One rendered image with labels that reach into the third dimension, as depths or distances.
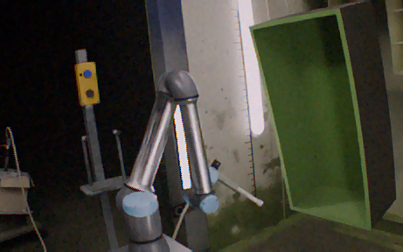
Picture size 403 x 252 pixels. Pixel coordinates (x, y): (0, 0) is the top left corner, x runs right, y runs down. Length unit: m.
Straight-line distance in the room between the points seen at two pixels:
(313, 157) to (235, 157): 0.58
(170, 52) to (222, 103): 0.54
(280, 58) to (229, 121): 0.65
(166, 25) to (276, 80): 0.78
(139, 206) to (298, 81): 1.36
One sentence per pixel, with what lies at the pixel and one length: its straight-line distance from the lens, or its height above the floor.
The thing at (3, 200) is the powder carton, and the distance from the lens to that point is 3.54.
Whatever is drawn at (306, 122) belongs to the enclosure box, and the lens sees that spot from 2.43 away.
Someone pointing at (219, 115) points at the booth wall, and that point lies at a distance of 2.54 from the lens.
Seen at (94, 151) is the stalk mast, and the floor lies 0.99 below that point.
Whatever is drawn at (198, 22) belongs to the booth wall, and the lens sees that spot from 2.49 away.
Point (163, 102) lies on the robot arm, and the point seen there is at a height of 1.28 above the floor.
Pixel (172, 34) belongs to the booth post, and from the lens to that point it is 2.36.
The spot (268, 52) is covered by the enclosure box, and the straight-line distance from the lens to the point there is 2.16.
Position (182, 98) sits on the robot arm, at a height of 1.30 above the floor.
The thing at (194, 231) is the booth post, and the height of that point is 0.31.
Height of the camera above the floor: 1.40
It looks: 9 degrees down
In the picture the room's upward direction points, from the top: 7 degrees counter-clockwise
